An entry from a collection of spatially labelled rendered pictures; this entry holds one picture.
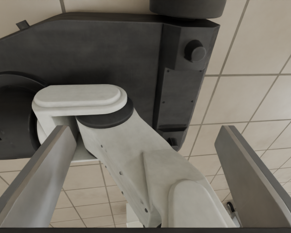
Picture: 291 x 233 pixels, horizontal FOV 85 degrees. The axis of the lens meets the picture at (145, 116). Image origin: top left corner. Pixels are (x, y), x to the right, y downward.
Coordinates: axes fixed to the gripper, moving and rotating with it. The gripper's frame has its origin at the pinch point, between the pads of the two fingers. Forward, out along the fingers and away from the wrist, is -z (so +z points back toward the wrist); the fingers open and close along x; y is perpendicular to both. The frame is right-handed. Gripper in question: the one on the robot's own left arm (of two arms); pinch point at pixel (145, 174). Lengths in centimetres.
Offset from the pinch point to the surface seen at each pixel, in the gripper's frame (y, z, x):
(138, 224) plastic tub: -167, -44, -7
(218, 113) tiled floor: -46, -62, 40
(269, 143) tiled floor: -78, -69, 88
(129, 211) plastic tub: -147, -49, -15
